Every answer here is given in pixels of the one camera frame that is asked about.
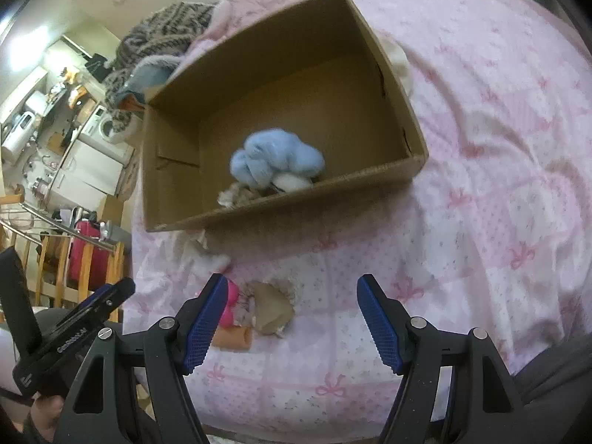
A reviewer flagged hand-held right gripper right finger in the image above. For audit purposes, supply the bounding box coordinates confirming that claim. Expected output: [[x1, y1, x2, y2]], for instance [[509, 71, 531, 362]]
[[357, 274, 540, 444]]

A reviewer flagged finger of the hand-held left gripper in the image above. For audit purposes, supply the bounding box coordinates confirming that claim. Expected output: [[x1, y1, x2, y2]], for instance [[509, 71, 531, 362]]
[[55, 277, 136, 331]]

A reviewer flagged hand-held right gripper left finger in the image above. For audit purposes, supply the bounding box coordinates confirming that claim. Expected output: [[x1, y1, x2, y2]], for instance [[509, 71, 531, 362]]
[[54, 273, 231, 444]]

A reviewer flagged pink doll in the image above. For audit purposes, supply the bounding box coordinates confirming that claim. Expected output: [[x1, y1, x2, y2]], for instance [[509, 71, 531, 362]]
[[196, 277, 259, 329]]

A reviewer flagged white crinkled soft wrap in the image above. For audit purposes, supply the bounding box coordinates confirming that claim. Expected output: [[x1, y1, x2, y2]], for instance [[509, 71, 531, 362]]
[[187, 236, 232, 275]]

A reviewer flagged light blue plush toy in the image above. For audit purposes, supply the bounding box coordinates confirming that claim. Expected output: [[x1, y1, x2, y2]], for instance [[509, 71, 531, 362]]
[[230, 128, 327, 189]]

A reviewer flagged brown cardboard box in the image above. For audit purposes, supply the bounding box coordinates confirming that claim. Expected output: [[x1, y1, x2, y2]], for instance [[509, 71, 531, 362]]
[[141, 0, 430, 233]]

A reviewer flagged person's left hand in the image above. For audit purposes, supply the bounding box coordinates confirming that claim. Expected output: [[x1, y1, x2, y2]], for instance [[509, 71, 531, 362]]
[[25, 394, 68, 433]]

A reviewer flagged red suitcase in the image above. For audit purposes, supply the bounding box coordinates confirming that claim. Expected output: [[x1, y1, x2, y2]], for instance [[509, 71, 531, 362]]
[[66, 220, 111, 290]]

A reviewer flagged wooden stair railing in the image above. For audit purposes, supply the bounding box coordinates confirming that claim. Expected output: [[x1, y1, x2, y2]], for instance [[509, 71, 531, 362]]
[[0, 184, 127, 308]]

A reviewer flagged white kitchen cabinet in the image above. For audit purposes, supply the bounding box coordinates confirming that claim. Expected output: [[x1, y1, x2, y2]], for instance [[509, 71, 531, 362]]
[[50, 138, 131, 196]]

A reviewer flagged white washing machine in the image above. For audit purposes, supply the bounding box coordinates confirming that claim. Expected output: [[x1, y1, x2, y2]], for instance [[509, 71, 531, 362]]
[[89, 105, 136, 145]]

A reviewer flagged white water heater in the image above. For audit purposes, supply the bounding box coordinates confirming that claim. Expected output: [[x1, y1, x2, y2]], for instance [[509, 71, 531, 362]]
[[1, 112, 37, 162]]

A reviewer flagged person's grey clothing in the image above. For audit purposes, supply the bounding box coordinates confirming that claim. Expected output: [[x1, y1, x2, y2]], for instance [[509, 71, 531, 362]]
[[506, 330, 592, 444]]

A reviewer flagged blue-grey fleece cushion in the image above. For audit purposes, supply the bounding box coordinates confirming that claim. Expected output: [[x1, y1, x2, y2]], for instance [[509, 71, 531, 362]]
[[115, 54, 186, 108]]

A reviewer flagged grey patterned knit blanket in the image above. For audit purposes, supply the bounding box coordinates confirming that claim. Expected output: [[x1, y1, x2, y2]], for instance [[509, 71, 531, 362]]
[[105, 2, 219, 136]]

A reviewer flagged cream white cloth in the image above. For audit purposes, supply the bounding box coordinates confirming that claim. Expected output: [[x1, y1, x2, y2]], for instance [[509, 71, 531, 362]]
[[378, 37, 415, 97]]

